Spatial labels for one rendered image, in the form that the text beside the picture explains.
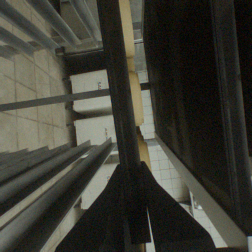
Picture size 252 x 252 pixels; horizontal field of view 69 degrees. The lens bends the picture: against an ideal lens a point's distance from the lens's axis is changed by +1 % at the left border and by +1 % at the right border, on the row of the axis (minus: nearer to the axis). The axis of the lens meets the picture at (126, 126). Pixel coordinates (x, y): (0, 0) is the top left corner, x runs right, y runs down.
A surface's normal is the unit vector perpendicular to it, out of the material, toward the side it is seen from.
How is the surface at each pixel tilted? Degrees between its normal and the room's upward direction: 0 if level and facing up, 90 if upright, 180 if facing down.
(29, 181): 0
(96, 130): 92
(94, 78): 92
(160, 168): 90
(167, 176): 90
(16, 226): 0
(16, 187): 0
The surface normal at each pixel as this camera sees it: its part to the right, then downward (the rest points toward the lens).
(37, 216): 0.99, -0.14
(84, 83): -0.12, -0.10
